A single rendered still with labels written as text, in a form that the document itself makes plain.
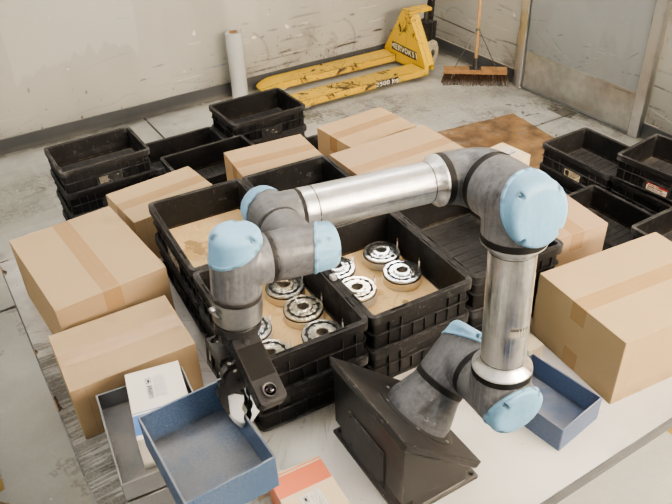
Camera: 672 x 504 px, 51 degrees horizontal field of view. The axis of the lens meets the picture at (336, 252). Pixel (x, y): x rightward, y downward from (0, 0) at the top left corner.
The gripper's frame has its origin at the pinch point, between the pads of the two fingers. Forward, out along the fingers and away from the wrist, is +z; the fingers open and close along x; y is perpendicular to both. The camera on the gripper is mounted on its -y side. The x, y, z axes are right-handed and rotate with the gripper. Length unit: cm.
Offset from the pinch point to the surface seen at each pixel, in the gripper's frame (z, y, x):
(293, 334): 26, 45, -33
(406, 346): 27, 28, -55
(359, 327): 16, 29, -41
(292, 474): 33.2, 11.7, -14.9
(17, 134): 100, 382, -15
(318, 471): 32.8, 9.5, -19.9
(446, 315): 22, 29, -68
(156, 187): 23, 130, -27
